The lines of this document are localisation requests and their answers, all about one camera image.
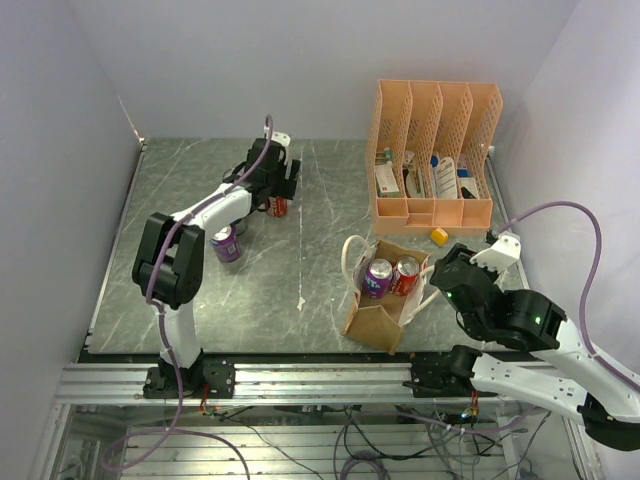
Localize red cola can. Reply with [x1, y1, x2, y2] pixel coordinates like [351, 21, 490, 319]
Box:
[267, 197, 288, 218]
[389, 255, 421, 297]

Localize purple soda can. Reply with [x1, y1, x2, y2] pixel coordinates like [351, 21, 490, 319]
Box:
[210, 225, 241, 263]
[363, 258, 393, 299]

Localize brown canvas bag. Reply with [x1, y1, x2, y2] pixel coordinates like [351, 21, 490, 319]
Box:
[340, 235, 439, 354]

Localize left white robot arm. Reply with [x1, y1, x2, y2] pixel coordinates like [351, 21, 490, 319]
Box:
[132, 132, 301, 397]

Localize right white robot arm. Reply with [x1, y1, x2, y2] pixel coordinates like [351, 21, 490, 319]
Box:
[429, 243, 639, 451]

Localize small yellow block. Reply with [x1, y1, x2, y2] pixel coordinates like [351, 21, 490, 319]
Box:
[430, 228, 449, 247]

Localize red white box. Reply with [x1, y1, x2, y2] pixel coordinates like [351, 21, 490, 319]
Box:
[374, 162, 401, 198]

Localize white striped package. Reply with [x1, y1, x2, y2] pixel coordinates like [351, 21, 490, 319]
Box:
[433, 157, 458, 200]

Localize orange file organizer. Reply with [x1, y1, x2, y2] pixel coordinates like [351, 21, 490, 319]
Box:
[365, 80, 503, 235]

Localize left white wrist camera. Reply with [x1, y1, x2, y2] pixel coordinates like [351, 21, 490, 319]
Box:
[264, 129, 291, 148]

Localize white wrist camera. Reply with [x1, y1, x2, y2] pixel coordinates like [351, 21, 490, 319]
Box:
[264, 129, 291, 148]
[470, 232, 522, 274]

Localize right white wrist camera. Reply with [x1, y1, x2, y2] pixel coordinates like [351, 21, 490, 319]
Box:
[470, 232, 522, 274]

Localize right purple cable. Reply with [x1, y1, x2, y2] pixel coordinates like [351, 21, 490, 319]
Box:
[499, 200, 640, 386]

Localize aluminium frame rail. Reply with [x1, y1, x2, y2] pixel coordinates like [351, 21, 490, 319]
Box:
[54, 352, 576, 407]

